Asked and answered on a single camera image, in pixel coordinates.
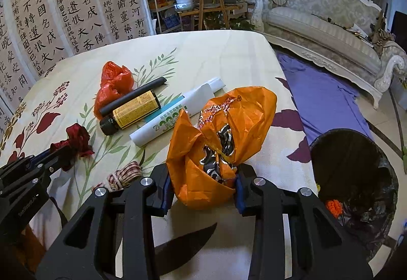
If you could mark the orange foam net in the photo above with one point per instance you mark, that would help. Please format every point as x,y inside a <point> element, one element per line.
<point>335,207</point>

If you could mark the orange snack bag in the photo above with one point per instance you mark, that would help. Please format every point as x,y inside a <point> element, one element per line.
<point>202,159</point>

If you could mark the dark red wrapper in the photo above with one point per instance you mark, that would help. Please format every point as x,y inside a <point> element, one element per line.
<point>76,146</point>

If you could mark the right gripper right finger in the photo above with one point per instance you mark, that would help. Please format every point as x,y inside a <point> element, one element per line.
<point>320,246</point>

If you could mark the plaid cloth roll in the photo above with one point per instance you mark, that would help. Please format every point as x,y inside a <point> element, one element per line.
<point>120,179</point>

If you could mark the short black tube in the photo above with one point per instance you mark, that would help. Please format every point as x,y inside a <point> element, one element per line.
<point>107,109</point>

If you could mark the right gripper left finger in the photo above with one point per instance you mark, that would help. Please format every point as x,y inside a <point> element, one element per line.
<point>85,248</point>

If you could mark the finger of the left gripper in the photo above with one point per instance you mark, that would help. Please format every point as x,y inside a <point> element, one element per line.
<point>47,162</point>

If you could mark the metal shelf rack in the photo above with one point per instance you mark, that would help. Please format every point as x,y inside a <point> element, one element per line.
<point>164,17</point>

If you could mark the white toothpaste tube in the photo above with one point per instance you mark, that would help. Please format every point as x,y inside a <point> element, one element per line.
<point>178,111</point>

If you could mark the red plastic bag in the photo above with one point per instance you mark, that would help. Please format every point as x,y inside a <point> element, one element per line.
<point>113,86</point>

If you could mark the calligraphy folding screen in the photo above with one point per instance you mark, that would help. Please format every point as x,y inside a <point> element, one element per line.
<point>36,34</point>

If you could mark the purple cloth on floor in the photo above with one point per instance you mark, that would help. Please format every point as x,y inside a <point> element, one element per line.
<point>324,101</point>

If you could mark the yellow label dark bottle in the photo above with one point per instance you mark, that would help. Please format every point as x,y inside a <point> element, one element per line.
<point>129,113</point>

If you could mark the ornate white sofa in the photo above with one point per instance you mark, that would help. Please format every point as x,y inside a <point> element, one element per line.
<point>346,37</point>

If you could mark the black lined trash bin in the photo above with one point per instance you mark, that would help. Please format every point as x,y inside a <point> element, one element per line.
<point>350,168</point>

